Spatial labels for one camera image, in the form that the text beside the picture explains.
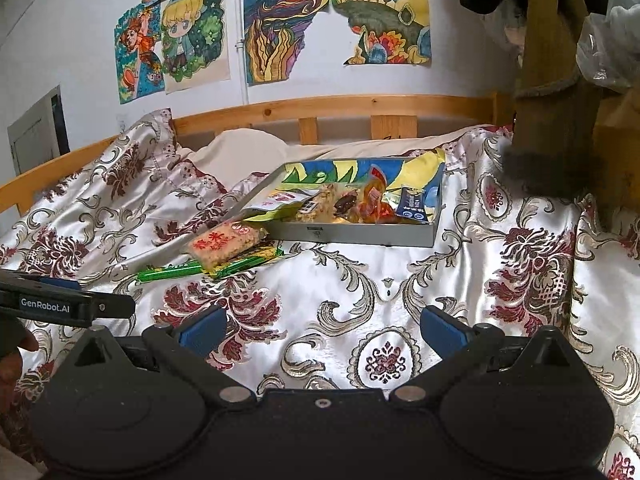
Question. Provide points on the oat bar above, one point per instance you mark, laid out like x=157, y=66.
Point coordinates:
x=315, y=205

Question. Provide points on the floral satin blanket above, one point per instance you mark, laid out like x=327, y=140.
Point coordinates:
x=325, y=285

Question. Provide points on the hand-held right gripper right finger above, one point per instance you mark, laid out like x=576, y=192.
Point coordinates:
x=442, y=334

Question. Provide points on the landscape painting torn wall poster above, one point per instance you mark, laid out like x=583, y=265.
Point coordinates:
x=385, y=10

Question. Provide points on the blond cartoon child wall poster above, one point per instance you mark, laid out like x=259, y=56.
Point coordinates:
x=195, y=35

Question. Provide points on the long green snack stick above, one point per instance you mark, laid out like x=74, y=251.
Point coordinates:
x=170, y=271

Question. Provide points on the white wall pipe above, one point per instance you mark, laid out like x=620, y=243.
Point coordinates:
x=242, y=60

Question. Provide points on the blue snack packet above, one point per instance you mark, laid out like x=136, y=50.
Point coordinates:
x=417, y=205

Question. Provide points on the clear plastic bag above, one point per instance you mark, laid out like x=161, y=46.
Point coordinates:
x=610, y=25

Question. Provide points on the rice cracker packet red print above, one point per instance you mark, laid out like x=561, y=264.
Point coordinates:
x=225, y=244

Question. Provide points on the wooden bed frame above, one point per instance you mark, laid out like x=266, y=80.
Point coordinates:
x=325, y=109

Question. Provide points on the person's left hand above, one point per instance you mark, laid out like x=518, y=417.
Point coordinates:
x=27, y=344

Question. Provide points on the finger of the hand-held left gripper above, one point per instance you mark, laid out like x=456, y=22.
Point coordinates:
x=115, y=306
x=60, y=283

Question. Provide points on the orange snack packet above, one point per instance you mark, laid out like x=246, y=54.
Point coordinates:
x=372, y=185

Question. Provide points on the white and green snack packet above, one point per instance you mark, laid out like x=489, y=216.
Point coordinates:
x=277, y=205

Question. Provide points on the swirl painting torn wall poster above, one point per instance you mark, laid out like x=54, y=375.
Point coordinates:
x=280, y=25

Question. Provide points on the dark brown snack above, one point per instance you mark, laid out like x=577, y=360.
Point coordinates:
x=346, y=204

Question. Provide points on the beige pillow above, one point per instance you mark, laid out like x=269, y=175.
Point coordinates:
x=250, y=152

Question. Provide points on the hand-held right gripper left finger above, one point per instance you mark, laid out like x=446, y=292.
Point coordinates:
x=202, y=334

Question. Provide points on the grey box with colourful lining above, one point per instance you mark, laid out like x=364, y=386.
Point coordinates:
x=350, y=234

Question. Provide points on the orange-haired figure wall poster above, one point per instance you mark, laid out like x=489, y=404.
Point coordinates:
x=137, y=55

